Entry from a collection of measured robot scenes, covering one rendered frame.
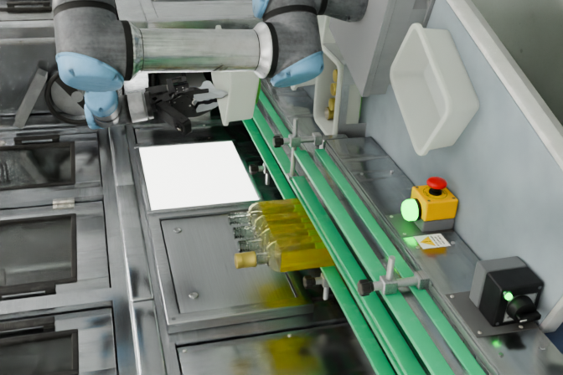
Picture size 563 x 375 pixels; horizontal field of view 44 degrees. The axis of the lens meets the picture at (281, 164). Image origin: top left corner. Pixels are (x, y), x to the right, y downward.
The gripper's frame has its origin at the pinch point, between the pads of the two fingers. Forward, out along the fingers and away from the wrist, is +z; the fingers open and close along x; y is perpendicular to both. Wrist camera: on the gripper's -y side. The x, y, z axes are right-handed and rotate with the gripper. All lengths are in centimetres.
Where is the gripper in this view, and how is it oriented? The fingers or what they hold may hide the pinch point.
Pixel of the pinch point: (224, 97)
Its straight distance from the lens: 181.8
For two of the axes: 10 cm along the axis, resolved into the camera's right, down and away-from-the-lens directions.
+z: 9.7, -1.9, 1.3
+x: 0.3, 6.8, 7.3
